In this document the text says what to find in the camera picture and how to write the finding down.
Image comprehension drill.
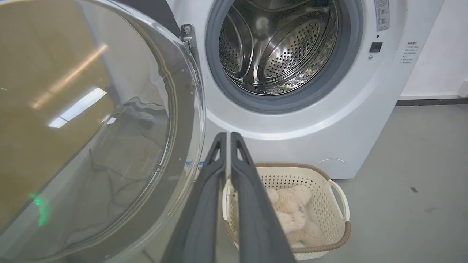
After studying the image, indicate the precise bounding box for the white perforated laundry basket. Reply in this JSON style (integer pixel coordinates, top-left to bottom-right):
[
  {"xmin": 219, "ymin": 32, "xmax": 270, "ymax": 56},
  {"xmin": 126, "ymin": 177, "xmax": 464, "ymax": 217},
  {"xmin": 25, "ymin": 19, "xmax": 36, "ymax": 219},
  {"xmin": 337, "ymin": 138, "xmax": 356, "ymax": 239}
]
[{"xmin": 222, "ymin": 163, "xmax": 352, "ymax": 261}]

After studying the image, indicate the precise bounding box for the glass washer door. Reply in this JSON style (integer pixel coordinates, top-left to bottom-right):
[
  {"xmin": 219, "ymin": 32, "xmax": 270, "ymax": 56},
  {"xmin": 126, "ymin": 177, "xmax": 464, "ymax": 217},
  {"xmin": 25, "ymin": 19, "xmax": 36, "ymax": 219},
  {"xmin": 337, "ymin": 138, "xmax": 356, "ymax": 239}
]
[{"xmin": 0, "ymin": 0, "xmax": 206, "ymax": 263}]

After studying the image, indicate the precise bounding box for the metal door hinge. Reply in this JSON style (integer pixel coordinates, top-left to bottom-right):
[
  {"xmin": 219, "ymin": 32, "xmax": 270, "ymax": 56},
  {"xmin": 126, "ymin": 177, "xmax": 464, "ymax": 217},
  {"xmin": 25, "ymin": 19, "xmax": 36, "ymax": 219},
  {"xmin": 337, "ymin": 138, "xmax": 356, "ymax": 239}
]
[{"xmin": 180, "ymin": 24, "xmax": 200, "ymax": 66}]

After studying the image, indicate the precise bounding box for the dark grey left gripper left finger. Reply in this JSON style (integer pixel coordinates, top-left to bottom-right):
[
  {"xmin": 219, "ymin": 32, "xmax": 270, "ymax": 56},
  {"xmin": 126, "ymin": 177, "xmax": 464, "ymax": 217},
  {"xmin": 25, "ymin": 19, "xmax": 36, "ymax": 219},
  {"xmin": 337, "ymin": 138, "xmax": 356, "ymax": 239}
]
[{"xmin": 160, "ymin": 132, "xmax": 227, "ymax": 263}]

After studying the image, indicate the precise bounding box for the cream plush toy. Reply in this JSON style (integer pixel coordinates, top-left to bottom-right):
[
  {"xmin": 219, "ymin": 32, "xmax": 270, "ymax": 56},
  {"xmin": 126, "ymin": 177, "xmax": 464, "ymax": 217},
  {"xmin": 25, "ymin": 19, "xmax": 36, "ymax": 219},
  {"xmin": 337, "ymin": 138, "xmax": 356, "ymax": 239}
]
[{"xmin": 265, "ymin": 185, "xmax": 326, "ymax": 247}]

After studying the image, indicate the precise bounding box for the perforated steel washer drum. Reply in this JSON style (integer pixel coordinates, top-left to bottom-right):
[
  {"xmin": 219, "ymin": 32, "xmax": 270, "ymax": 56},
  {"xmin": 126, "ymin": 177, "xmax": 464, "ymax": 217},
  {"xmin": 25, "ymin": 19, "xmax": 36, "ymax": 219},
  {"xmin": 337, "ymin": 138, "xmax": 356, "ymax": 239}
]
[{"xmin": 219, "ymin": 0, "xmax": 339, "ymax": 96}]

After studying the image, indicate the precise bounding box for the white printed warning label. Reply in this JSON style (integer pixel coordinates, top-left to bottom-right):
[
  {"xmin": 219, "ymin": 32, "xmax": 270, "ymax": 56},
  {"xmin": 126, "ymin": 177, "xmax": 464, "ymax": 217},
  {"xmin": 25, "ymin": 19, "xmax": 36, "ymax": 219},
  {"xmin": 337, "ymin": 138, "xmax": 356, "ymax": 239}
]
[{"xmin": 374, "ymin": 0, "xmax": 390, "ymax": 32}]

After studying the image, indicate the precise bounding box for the white front-load washing machine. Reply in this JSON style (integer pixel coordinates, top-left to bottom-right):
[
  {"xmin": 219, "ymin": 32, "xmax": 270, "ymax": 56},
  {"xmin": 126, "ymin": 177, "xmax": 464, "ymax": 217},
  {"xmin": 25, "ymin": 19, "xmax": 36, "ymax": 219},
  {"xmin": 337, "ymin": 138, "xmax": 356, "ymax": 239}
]
[{"xmin": 166, "ymin": 0, "xmax": 446, "ymax": 180}]

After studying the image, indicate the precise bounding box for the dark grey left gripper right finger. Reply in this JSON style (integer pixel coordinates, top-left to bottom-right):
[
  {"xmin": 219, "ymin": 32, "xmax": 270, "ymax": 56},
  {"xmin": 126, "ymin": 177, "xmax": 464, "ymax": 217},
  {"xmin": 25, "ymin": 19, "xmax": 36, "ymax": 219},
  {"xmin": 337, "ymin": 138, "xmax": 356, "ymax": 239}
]
[{"xmin": 230, "ymin": 132, "xmax": 296, "ymax": 263}]

